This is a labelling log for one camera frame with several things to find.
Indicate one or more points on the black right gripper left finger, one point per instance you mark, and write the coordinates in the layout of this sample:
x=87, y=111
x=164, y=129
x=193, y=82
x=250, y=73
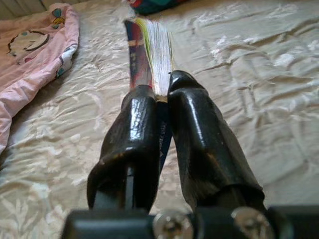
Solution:
x=132, y=149

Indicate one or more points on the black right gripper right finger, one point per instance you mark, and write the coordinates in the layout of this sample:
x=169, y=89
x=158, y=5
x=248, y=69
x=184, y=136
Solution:
x=204, y=149

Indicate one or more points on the colourful comic book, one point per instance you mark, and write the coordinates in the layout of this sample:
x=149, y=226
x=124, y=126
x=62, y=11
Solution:
x=159, y=54

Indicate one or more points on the bed with beige floral sheet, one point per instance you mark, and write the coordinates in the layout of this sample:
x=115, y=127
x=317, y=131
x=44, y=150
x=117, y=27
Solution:
x=249, y=87

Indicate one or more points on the pink cartoon print blanket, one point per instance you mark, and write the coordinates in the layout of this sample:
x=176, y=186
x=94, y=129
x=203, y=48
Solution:
x=30, y=69

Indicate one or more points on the star and stripes bolster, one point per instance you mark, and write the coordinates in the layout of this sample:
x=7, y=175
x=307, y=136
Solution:
x=159, y=6

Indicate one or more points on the grey curtain panel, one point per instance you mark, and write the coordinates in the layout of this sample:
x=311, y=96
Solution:
x=22, y=5

